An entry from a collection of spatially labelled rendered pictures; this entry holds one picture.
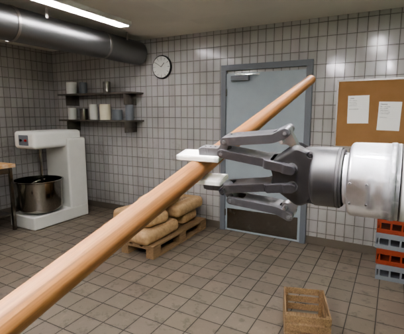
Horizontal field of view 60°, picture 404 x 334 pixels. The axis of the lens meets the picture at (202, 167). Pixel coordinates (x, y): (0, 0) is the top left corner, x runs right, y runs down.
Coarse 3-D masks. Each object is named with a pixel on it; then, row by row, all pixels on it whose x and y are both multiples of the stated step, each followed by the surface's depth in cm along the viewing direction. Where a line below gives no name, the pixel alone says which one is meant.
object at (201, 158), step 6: (186, 150) 54; (192, 150) 53; (198, 150) 53; (180, 156) 52; (186, 156) 51; (192, 156) 51; (198, 156) 50; (204, 156) 50; (210, 156) 50; (216, 156) 50; (216, 162) 49
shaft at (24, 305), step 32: (288, 96) 89; (256, 128) 69; (160, 192) 43; (128, 224) 37; (64, 256) 32; (96, 256) 33; (32, 288) 28; (64, 288) 30; (0, 320) 25; (32, 320) 28
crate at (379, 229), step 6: (378, 222) 329; (384, 222) 324; (390, 222) 321; (396, 222) 319; (402, 222) 316; (378, 228) 327; (384, 228) 336; (390, 228) 322; (396, 228) 336; (402, 228) 317; (390, 234) 322; (396, 234) 320; (402, 234) 317
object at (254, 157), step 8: (224, 152) 48; (232, 152) 48; (240, 152) 48; (248, 152) 48; (256, 152) 48; (264, 152) 48; (272, 152) 48; (240, 160) 48; (248, 160) 47; (256, 160) 46; (264, 160) 45; (272, 160) 45; (264, 168) 46; (272, 168) 45; (280, 168) 45; (288, 168) 44
